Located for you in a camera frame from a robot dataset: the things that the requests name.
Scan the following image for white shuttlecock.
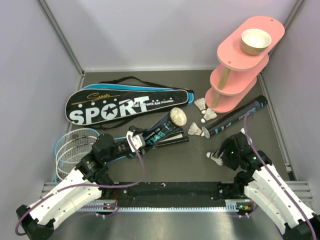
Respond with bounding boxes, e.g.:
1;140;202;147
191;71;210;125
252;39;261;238
206;152;223;166
194;97;207;115
200;108;217;124
187;122;205;137

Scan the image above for black shuttlecock tube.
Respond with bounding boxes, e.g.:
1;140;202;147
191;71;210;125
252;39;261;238
200;95;268;139
140;107;187;149

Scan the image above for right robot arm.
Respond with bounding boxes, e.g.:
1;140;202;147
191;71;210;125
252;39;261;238
209;132;320;240

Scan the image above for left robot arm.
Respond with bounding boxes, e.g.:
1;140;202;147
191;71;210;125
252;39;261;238
16;127;154;240

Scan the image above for black grip badminton racket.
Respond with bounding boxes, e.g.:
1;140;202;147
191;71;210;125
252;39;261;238
152;136;190;149

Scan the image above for blue badminton racket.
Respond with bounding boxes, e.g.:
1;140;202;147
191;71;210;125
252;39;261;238
54;128;100;185

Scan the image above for white badminton racket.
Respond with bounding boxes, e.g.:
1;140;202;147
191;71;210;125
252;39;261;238
54;128;189;183

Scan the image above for black sport racket bag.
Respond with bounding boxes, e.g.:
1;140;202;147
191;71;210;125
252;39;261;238
65;76;195;127

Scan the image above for pink three-tier shelf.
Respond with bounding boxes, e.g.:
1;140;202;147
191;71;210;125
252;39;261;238
205;15;285;114

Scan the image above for gold white bowl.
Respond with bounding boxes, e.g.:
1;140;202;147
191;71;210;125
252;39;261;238
240;28;272;56

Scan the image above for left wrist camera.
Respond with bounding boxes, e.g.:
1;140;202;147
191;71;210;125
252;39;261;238
126;131;146;153

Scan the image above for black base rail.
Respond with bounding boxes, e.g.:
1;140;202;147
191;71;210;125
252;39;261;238
80;181;255;216

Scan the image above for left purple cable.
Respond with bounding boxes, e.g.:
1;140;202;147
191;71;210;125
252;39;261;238
14;134;147;236

